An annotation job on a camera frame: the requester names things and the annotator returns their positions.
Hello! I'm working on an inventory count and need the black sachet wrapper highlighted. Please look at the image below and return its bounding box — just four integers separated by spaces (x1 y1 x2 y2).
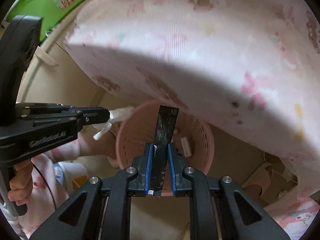
148 105 179 197

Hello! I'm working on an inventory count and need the colourful tissue pack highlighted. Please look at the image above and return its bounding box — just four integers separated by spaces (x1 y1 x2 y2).
181 137 193 158

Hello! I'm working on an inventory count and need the person left hand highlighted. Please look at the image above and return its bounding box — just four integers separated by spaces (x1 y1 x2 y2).
8 159 33 206

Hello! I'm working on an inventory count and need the pink plastic waste basket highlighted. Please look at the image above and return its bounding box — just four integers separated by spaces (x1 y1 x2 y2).
116 101 214 199

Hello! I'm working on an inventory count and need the pink cartoon bed sheet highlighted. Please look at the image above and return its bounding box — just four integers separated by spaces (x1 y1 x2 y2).
65 0 319 198

